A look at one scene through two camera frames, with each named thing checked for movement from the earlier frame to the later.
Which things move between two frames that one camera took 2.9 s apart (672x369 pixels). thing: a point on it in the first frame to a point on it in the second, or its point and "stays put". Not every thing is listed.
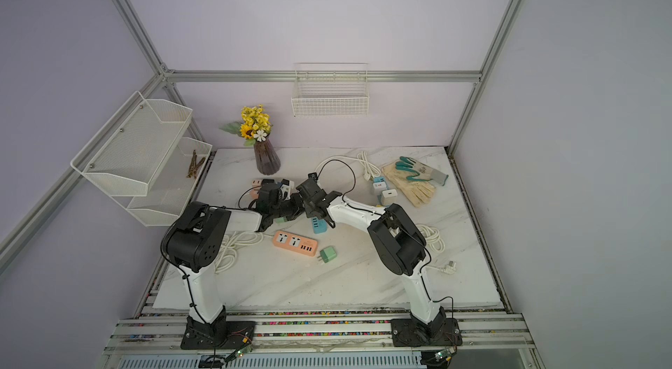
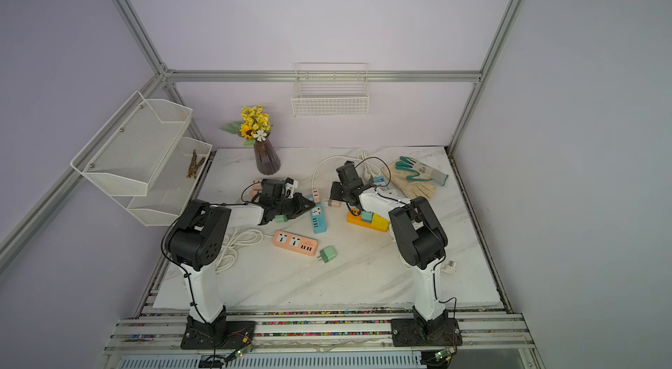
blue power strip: [319, 226] stays put
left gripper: [298, 208] stays put
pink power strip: [255, 192] stays put
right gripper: [309, 209] to [335, 191]
